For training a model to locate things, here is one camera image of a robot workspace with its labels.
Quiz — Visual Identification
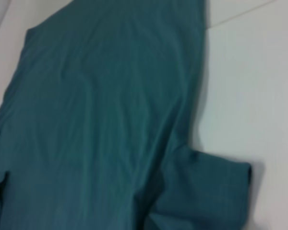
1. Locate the teal blue shirt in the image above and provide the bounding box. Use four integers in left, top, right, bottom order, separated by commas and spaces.
0, 0, 252, 230

